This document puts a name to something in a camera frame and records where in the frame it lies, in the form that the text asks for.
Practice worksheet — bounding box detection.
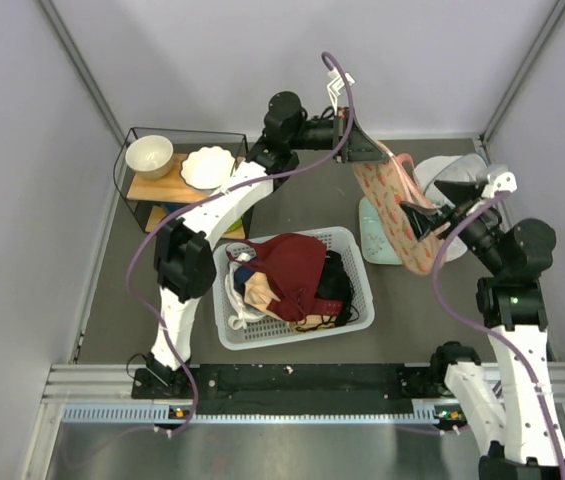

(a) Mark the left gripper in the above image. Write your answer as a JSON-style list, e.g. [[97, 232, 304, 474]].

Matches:
[[287, 106, 388, 164]]

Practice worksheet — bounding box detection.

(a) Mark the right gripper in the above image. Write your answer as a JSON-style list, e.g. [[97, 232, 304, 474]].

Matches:
[[400, 179, 506, 273]]

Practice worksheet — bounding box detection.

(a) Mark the floral mesh laundry bag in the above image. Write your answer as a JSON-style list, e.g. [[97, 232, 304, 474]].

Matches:
[[353, 152, 442, 275]]

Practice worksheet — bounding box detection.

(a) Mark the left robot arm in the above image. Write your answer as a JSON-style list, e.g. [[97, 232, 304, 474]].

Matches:
[[146, 91, 389, 397]]

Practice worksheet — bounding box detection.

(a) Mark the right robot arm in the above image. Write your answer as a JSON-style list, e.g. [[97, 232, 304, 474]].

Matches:
[[400, 173, 565, 479]]

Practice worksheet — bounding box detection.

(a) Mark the white round mesh laundry bag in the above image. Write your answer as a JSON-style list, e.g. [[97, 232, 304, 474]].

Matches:
[[412, 153, 490, 261]]

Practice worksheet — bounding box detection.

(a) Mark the maroon bra in basket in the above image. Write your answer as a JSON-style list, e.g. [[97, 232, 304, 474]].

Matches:
[[227, 233, 336, 322]]

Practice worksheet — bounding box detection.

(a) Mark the black bra in basket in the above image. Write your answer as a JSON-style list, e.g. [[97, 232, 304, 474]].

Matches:
[[291, 250, 360, 334]]

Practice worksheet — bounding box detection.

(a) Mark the beige bra in basket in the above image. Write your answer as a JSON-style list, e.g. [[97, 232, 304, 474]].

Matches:
[[244, 272, 281, 320]]

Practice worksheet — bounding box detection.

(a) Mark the white bra in basket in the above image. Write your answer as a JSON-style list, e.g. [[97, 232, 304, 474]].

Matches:
[[224, 261, 266, 331]]

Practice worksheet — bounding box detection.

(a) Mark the light green rectangular plate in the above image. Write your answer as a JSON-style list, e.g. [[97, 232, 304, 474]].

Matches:
[[358, 197, 402, 266]]

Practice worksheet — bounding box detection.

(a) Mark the lime green plate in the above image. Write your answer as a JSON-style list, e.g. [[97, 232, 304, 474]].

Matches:
[[225, 220, 243, 235]]

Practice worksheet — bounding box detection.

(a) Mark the white scalloped bowl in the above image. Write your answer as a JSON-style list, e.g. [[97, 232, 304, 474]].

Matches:
[[180, 146, 235, 191]]

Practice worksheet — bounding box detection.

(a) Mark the dark teal bowl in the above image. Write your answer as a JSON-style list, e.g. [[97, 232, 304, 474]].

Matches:
[[160, 203, 183, 214]]

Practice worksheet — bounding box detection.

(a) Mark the white plastic basket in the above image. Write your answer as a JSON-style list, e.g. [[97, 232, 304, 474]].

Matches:
[[213, 227, 375, 350]]

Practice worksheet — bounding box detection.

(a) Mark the cream ceramic bowl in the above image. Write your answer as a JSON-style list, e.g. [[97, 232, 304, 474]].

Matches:
[[125, 135, 174, 180]]

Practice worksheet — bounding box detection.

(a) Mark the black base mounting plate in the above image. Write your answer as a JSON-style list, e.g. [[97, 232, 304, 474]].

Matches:
[[132, 363, 451, 404]]

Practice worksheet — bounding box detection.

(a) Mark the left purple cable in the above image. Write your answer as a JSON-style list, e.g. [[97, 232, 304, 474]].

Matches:
[[125, 51, 358, 435]]

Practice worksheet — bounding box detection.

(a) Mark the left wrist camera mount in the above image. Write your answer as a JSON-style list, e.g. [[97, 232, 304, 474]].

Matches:
[[326, 69, 355, 110]]

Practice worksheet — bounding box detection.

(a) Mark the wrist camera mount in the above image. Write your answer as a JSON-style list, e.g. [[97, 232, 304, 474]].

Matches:
[[477, 164, 517, 199], [326, 69, 355, 110]]

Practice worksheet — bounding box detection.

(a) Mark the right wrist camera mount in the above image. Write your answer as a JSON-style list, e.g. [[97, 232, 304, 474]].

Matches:
[[477, 164, 517, 199]]

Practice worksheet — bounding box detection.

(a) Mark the black wire wooden shelf rack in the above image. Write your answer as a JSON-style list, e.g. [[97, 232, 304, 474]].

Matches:
[[113, 127, 249, 233]]

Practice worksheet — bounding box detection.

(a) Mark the white slotted cable duct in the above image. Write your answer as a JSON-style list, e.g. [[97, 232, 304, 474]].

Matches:
[[61, 401, 463, 425]]

